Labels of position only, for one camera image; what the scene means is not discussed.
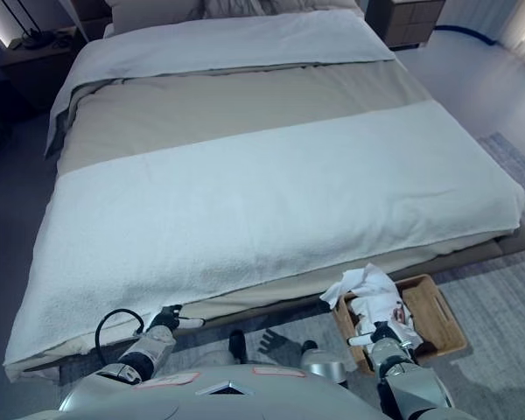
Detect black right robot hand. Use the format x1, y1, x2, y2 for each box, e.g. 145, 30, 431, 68
347, 320, 406, 347

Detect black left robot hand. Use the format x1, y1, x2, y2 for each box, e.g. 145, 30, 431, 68
146, 304, 207, 337

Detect white clothes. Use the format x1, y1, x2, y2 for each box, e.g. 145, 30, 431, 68
318, 262, 424, 352

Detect woven wooden basket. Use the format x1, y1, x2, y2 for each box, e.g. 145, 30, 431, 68
332, 273, 469, 375

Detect silver right robot leg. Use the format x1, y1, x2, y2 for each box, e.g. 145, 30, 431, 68
298, 339, 349, 389

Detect silver robot leg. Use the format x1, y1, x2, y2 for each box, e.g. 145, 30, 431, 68
298, 339, 349, 389
187, 329, 247, 373

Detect silver left robot leg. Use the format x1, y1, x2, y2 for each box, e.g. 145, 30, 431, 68
187, 329, 247, 373

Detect silver robot torso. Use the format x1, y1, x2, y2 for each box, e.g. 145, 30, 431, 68
21, 363, 425, 420

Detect white terry blanket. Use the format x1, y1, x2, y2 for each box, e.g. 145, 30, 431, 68
3, 99, 525, 369

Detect beige duvet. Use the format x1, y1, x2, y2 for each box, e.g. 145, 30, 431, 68
58, 58, 438, 181

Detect dark low nightstand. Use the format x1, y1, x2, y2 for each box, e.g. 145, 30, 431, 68
0, 25, 89, 109

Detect white folded top sheet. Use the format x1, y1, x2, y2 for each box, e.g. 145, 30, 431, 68
44, 11, 396, 158

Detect brown drawer nightstand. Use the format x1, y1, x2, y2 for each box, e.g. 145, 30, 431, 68
364, 0, 446, 50

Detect furry grey-brown pillow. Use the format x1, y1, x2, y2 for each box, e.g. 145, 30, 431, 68
202, 0, 282, 19

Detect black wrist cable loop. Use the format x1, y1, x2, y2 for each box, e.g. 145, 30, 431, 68
94, 308, 146, 365

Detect black cables on nightstand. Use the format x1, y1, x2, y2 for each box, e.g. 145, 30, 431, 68
19, 25, 72, 51

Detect black floor cable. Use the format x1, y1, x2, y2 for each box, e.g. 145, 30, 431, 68
433, 24, 501, 48

